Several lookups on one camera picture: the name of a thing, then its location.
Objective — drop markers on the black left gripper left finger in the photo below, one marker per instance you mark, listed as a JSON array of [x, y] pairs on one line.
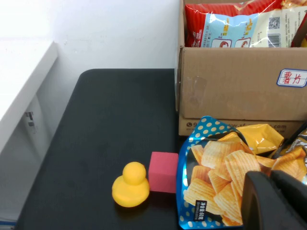
[[256, 203]]

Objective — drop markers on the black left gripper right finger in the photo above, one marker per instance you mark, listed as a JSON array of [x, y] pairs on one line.
[[292, 194]]

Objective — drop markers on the dark blue shrimp chip bag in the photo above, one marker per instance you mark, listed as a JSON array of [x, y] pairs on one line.
[[292, 163]]

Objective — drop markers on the blue polka-dot potato chip bag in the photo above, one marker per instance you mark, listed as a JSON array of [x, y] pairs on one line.
[[216, 172]]

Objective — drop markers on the pink foam cube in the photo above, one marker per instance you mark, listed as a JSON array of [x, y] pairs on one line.
[[163, 173]]

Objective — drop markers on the cardboard box with F2 print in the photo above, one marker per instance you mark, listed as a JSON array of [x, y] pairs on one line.
[[227, 83]]

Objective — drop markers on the yellow rubber duck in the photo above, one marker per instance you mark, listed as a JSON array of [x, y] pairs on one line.
[[130, 185]]

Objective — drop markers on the black table mat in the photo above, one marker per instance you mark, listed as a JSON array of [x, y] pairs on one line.
[[108, 119]]

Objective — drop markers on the red shrimp cracker bag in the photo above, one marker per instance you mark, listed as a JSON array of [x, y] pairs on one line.
[[216, 26]]

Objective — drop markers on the white ledge board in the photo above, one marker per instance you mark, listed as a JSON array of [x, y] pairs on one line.
[[21, 83]]

